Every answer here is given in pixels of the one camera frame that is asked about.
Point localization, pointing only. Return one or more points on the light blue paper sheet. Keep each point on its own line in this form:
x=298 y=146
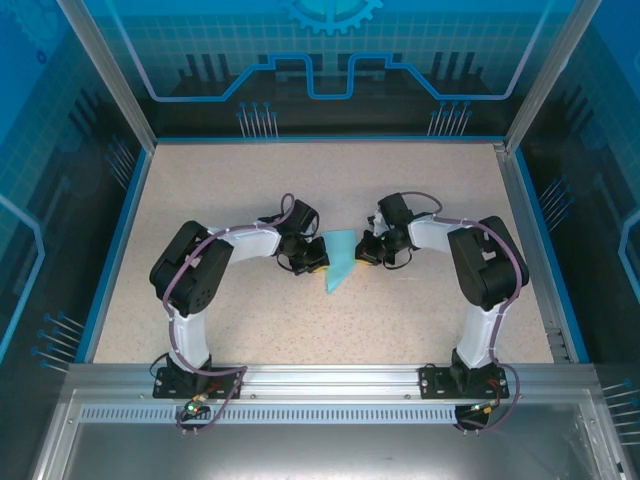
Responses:
x=337 y=260

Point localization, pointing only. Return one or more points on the aluminium mounting rail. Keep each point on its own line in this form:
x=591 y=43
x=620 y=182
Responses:
x=325 y=380

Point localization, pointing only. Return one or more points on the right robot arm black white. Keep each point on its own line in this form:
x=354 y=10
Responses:
x=490 y=265

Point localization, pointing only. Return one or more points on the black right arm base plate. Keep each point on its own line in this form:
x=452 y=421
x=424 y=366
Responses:
x=435 y=382

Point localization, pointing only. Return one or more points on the blue table border strip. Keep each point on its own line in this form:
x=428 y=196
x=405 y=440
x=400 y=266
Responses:
x=115 y=250
x=550 y=250

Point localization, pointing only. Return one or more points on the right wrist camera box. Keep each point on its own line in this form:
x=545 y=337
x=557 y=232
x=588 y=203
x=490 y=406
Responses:
x=377 y=223

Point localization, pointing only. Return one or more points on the aluminium frame post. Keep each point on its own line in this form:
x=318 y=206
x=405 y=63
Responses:
x=545 y=80
x=115 y=85

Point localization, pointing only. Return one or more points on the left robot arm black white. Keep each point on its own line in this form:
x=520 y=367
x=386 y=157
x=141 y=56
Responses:
x=190 y=270

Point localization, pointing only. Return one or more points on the aluminium side rail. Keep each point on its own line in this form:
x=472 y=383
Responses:
x=525 y=200

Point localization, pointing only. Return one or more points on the brushed metal panel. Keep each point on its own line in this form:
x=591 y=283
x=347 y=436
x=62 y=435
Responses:
x=320 y=450

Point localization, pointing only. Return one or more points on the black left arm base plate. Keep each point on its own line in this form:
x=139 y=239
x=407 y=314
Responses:
x=170 y=387

